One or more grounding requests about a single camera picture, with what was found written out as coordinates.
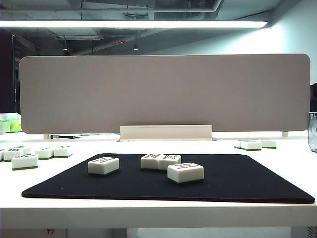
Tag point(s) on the white green-backed mahjong tile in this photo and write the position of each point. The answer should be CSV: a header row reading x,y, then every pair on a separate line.
x,y
10,155
24,162
168,162
237,144
44,153
102,167
1,155
26,150
269,143
185,173
251,145
62,151
148,162

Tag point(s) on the black mouse mat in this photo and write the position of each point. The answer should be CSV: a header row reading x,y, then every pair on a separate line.
x,y
123,188

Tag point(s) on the red ceiling sign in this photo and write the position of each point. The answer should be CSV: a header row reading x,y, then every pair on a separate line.
x,y
118,42

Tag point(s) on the black screwdriver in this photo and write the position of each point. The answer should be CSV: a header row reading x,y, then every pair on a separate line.
x,y
62,136

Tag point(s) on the beige fabric desk divider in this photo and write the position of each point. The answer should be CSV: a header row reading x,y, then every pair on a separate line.
x,y
260,99

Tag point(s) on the cream divider support foot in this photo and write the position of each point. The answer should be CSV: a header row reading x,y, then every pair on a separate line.
x,y
46,136
284,134

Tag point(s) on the green and white box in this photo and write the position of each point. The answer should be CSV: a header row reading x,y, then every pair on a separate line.
x,y
11,126

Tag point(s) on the round metal drawer lock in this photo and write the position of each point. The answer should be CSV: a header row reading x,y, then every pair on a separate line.
x,y
48,231

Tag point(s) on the black device behind divider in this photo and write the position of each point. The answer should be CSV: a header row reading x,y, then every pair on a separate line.
x,y
314,91

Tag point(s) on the dark tall cabinet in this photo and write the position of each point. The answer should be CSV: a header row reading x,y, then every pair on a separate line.
x,y
6,74

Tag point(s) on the beige under-desk cabinet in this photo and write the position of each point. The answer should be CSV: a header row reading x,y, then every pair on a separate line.
x,y
24,233

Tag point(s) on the perforated vent grille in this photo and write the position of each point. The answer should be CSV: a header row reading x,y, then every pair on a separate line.
x,y
312,232

